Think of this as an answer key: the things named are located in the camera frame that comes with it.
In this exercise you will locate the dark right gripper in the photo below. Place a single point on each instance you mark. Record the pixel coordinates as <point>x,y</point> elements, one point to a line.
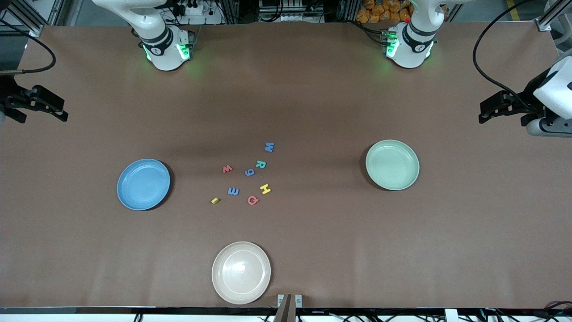
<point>10,93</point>

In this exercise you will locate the blue foam letter g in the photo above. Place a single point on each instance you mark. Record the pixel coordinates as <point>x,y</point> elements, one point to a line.
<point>250,172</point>

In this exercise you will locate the blue foam letter W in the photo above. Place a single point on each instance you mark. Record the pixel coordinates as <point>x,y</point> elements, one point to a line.
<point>269,147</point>

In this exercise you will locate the white power strip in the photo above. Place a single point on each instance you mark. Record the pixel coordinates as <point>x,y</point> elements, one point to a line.
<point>208,18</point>

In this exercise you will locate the green foam letter R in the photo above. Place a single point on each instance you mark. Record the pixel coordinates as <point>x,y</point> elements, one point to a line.
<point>261,164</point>

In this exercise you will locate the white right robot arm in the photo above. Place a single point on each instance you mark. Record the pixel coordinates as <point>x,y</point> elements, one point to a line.
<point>163,44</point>

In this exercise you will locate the green plate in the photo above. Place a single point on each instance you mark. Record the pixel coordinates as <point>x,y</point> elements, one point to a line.
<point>392,165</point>

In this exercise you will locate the blue plate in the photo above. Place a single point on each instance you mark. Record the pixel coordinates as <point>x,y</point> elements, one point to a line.
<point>143,185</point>

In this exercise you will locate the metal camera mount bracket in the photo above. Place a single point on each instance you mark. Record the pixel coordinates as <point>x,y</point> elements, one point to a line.
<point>286,308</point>

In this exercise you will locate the beige plate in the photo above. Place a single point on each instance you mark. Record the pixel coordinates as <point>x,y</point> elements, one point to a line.
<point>241,273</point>

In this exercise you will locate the grey electronics rack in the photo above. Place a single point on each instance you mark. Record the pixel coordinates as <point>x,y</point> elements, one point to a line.
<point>290,9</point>

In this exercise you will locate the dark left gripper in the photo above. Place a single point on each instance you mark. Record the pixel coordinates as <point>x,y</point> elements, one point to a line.
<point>525,101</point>

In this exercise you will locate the brown table cover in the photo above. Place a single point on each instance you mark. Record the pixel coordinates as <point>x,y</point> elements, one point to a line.
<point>313,250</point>

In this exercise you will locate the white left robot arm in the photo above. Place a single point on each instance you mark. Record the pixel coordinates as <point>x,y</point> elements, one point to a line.
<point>411,44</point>

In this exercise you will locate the yellow foam letter H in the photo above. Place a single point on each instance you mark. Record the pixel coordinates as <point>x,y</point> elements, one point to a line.
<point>265,189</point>

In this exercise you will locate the small red foam letter w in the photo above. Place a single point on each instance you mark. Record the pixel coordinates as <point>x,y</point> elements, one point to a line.
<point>227,169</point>

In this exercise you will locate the red foam letter Q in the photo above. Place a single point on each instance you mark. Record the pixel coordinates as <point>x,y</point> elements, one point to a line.
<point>249,201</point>

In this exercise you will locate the blue foam letter m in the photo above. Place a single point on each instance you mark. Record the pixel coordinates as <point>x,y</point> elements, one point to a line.
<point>233,191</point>

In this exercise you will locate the pile of orange packets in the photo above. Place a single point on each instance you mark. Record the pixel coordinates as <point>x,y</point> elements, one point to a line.
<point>380,11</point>

